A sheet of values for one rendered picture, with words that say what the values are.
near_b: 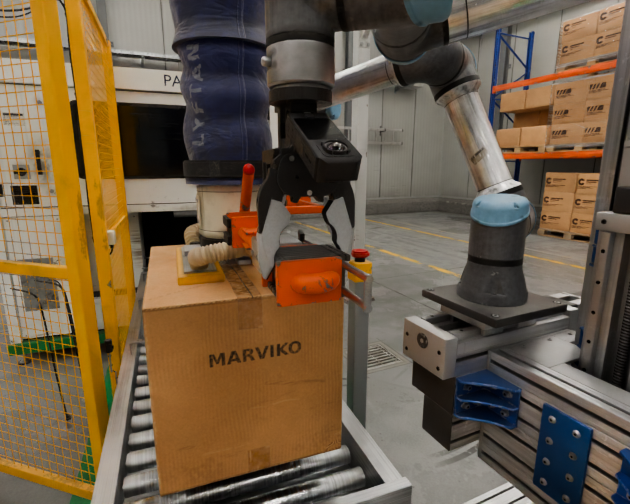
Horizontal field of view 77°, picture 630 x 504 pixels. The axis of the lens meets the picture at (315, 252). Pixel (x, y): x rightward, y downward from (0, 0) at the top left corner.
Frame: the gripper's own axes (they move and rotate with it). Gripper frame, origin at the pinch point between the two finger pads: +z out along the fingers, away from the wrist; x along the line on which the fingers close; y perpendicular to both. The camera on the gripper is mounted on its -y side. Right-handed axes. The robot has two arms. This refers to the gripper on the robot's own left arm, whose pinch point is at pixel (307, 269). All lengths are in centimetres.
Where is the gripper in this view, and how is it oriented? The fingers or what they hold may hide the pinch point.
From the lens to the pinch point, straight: 46.5
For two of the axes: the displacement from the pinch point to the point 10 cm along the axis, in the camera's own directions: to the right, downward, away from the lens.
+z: 0.0, 9.8, 2.1
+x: -9.4, 0.7, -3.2
